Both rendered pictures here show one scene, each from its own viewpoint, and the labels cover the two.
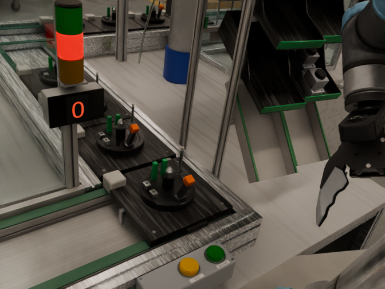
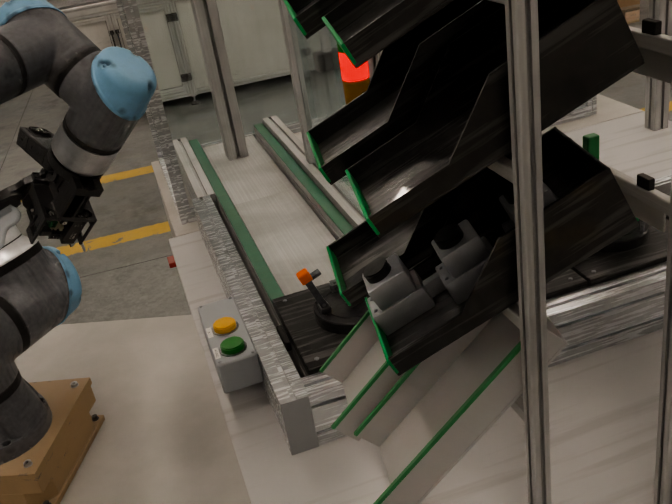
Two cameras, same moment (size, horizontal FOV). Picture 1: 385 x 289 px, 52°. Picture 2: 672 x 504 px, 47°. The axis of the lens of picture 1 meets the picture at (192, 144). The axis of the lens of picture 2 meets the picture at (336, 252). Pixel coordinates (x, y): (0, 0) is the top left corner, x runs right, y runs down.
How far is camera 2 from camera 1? 1.60 m
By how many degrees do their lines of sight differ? 95
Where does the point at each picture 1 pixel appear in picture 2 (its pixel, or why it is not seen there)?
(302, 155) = (403, 463)
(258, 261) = (259, 452)
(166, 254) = (256, 317)
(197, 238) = (268, 340)
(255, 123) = not seen: hidden behind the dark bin
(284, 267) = (236, 483)
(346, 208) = not seen: outside the picture
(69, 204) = not seen: hidden behind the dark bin
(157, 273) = (230, 308)
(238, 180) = (472, 469)
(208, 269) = (216, 341)
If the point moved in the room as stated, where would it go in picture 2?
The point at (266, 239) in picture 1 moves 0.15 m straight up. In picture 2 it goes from (299, 473) to (280, 394)
